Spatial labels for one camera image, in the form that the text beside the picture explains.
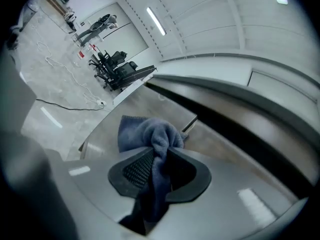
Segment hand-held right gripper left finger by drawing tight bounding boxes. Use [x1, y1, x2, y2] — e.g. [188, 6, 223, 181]
[46, 146, 155, 235]

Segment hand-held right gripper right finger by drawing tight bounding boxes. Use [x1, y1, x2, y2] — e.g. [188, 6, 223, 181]
[152, 147, 301, 237]

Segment dark blue cloth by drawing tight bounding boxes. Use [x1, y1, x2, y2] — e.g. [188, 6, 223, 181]
[117, 115, 189, 224]

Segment black office chair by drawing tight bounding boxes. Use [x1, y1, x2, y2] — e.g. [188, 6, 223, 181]
[109, 61, 139, 93]
[88, 50, 129, 90]

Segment dark wooden boards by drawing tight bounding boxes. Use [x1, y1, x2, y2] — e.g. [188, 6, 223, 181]
[109, 64, 159, 91]

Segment black power cable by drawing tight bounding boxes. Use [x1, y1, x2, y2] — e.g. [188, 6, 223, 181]
[36, 97, 111, 113]

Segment white power cable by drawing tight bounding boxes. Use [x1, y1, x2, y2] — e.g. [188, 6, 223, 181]
[29, 8, 101, 105]

